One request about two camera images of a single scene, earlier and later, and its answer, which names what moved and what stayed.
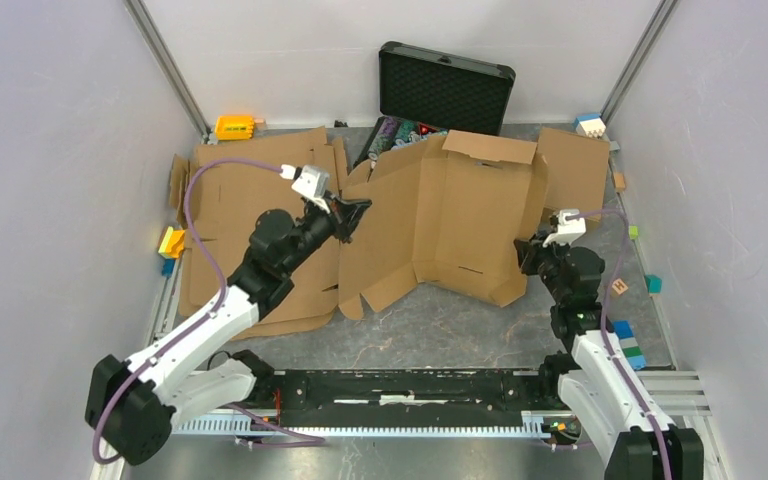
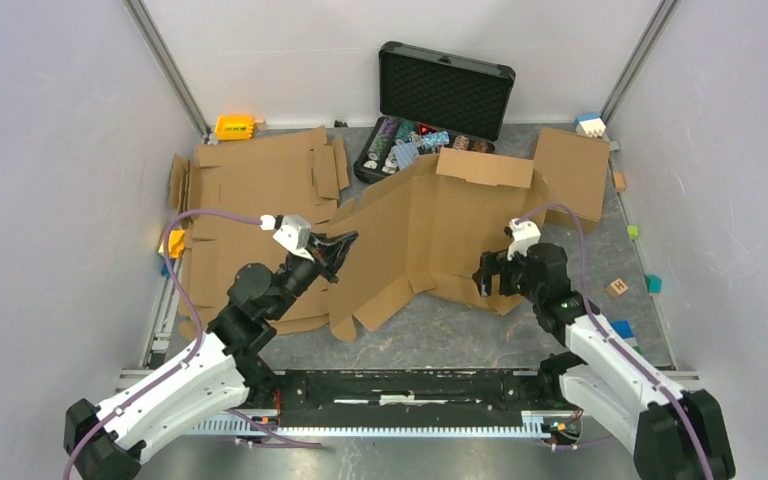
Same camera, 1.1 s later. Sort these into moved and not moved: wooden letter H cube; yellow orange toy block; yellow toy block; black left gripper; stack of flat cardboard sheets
Moved: black left gripper
Not moved: yellow orange toy block; stack of flat cardboard sheets; yellow toy block; wooden letter H cube
